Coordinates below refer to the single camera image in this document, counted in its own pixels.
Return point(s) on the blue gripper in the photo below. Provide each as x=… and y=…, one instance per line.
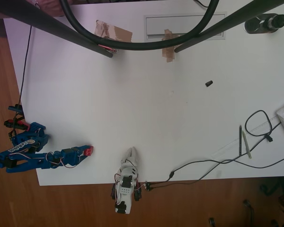
x=78, y=154

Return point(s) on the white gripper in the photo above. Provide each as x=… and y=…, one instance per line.
x=130, y=160

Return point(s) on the red lego brick stack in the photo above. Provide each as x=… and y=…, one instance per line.
x=88, y=151

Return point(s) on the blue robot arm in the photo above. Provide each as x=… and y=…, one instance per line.
x=21, y=147

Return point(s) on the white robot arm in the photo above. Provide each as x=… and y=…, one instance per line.
x=125, y=191

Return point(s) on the black clamp with red knob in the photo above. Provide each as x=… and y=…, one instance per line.
x=137, y=192

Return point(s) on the red black table clamp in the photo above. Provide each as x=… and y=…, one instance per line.
x=16, y=124

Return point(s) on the blue table clamp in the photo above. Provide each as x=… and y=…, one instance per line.
x=15, y=108

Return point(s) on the clear plastic ruler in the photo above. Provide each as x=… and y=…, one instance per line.
x=229, y=146

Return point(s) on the small black cap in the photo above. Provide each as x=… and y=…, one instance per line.
x=209, y=83

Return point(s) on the brown tape strip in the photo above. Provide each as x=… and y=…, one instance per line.
x=169, y=55

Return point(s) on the black pen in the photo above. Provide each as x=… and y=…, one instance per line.
x=240, y=142

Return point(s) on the grey green pen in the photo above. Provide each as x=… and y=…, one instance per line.
x=246, y=144

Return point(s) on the brown cardboard tape piece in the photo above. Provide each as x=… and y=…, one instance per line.
x=119, y=33

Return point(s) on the black tripod leg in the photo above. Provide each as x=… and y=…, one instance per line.
x=227, y=26
x=49, y=24

